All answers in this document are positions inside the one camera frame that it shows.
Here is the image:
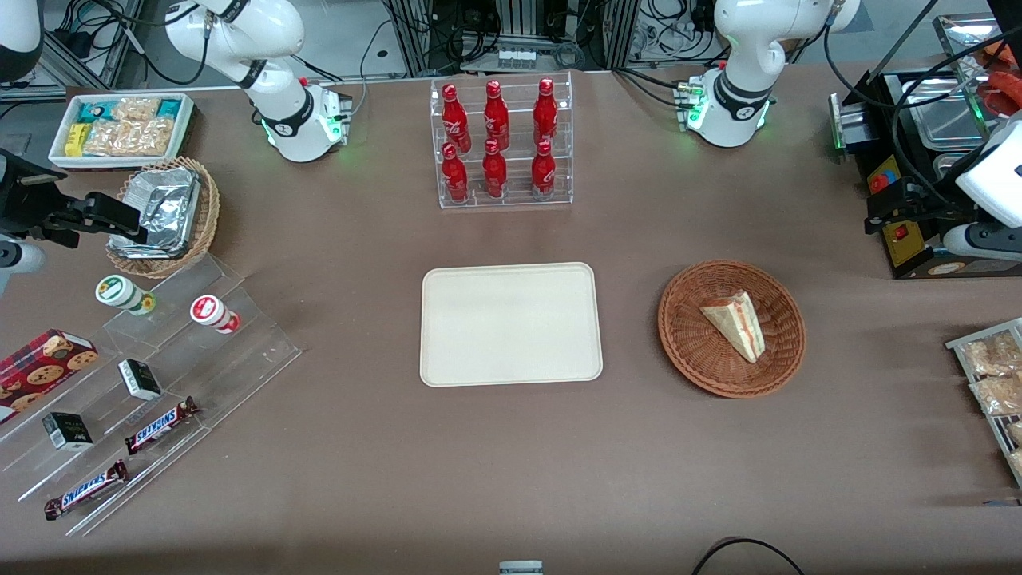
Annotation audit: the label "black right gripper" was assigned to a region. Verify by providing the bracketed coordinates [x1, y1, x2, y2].
[0, 149, 150, 248]

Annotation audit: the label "clear acrylic bottle rack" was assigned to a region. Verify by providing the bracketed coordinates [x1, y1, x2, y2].
[430, 71, 574, 211]

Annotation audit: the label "tray of bagged snacks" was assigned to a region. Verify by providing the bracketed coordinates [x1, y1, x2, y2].
[945, 317, 1022, 490]

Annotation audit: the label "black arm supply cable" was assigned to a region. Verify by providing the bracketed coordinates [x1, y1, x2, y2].
[822, 0, 945, 113]

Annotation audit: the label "triangular sandwich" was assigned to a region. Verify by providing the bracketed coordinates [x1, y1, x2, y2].
[699, 289, 767, 364]

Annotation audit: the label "black food warmer appliance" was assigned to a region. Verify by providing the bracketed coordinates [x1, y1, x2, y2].
[829, 69, 1022, 280]

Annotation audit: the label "red lid yogurt cup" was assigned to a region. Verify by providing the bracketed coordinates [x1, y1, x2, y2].
[189, 294, 241, 335]

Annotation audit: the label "Snickers chocolate bar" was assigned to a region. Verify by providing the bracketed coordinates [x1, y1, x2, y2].
[124, 396, 200, 457]
[43, 459, 129, 521]

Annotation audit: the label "red plaid cookie box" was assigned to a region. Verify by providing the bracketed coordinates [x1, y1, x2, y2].
[0, 328, 99, 425]

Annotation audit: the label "green lid yogurt cup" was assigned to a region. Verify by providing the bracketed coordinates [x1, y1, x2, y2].
[95, 274, 156, 316]

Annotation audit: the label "white rectangular snack tray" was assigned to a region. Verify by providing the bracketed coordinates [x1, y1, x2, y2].
[48, 93, 196, 173]

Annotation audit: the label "brown round wicker basket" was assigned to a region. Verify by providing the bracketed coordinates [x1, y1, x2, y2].
[657, 259, 806, 399]

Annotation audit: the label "black looped cable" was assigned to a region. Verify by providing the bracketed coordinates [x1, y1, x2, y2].
[690, 537, 808, 575]

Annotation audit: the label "orange red food item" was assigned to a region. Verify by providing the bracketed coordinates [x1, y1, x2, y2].
[984, 40, 1022, 117]

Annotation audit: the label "clear cracker packet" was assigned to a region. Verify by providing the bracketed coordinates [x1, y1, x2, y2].
[83, 117, 175, 157]
[112, 96, 162, 122]

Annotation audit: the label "clear bagged snack pack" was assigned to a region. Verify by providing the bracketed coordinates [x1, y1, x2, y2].
[969, 375, 1022, 417]
[961, 331, 1022, 378]

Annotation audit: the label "cream rectangular serving tray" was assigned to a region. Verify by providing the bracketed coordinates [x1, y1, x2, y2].
[419, 262, 604, 388]

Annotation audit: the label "steel food pan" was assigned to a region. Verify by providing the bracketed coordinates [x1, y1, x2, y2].
[909, 75, 1000, 149]

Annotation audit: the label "light wicker basket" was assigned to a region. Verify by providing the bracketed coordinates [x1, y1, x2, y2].
[105, 157, 221, 280]

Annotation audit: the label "small black carton box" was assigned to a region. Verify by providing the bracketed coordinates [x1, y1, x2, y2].
[42, 411, 94, 453]
[117, 358, 163, 401]

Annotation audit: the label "red cola bottle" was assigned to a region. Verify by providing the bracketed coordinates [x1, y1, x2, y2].
[483, 80, 511, 149]
[533, 77, 560, 146]
[530, 140, 557, 197]
[481, 139, 509, 200]
[441, 83, 473, 154]
[440, 142, 470, 203]

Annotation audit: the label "clear acrylic stepped stand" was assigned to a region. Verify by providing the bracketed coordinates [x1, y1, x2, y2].
[0, 253, 303, 537]

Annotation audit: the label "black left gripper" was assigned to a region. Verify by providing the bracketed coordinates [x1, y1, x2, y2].
[866, 177, 973, 236]

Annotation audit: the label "aluminium profile frame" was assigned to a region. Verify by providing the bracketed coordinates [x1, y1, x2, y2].
[382, 0, 665, 77]

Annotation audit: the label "stacked aluminium foil containers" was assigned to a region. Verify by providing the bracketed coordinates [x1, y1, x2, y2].
[109, 167, 201, 260]

